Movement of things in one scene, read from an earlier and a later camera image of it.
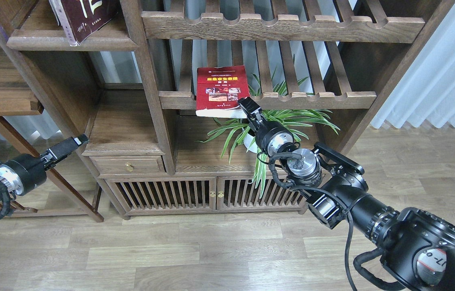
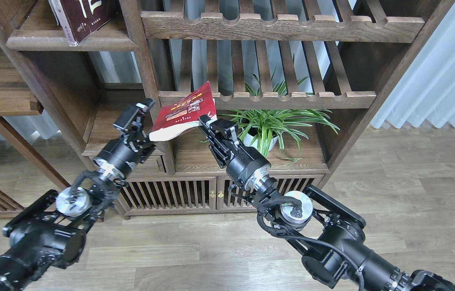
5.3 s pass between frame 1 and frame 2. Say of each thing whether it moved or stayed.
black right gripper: moved
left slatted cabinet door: stayed
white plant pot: stayed
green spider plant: stayed
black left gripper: moved
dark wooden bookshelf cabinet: stayed
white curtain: stayed
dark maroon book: stayed
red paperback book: moved
